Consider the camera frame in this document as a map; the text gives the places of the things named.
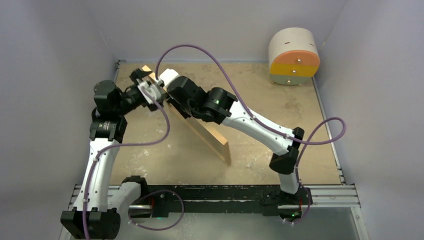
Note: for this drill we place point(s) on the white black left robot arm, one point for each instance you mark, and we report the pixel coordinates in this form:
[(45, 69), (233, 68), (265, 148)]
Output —
[(96, 214)]

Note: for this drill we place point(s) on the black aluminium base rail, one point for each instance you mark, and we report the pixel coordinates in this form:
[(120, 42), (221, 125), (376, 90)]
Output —
[(263, 199)]

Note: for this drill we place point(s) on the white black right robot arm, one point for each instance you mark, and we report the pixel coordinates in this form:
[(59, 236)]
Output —
[(224, 108)]

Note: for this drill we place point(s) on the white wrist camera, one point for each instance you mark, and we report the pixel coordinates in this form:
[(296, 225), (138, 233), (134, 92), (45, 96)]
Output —
[(166, 77), (151, 91)]

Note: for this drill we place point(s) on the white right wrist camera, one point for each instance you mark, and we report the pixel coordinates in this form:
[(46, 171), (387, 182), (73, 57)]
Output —
[(166, 77)]

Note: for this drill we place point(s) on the round white drawer cabinet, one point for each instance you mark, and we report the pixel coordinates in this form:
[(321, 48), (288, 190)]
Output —
[(293, 58)]

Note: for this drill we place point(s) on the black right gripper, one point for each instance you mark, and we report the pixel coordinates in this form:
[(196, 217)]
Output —
[(172, 100)]

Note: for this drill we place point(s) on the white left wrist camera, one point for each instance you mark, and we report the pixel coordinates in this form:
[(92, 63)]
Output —
[(151, 91)]

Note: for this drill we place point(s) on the light wooden picture frame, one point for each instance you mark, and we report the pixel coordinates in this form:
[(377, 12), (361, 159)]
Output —
[(208, 134)]

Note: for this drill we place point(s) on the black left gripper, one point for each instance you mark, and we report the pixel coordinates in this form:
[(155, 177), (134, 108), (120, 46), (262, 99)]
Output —
[(137, 74)]

